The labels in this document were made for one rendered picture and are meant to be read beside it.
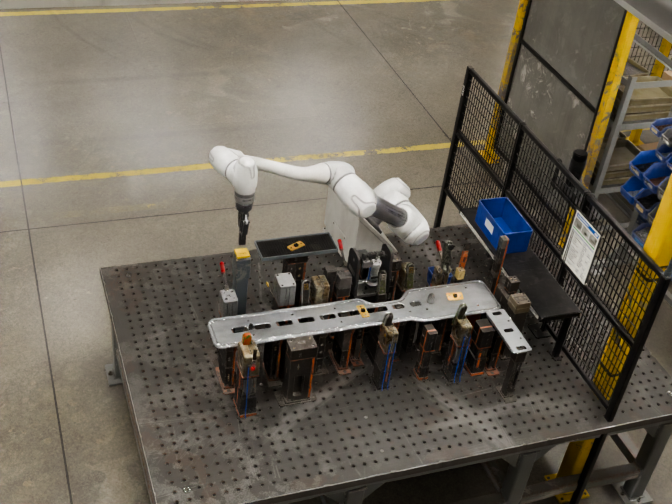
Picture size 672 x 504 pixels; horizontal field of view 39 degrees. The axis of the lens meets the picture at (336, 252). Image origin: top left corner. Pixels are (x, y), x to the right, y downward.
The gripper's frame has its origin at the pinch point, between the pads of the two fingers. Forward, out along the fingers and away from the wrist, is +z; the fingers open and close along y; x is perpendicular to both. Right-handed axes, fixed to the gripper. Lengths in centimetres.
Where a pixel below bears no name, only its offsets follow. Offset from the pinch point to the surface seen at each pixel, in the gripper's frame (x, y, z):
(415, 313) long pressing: 73, 40, 24
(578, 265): 151, 46, 4
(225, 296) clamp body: -11.4, 17.9, 17.9
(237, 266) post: -2.7, 4.0, 13.1
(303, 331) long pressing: 18, 41, 24
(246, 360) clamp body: -12, 58, 19
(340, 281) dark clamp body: 43, 18, 18
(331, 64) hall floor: 190, -399, 125
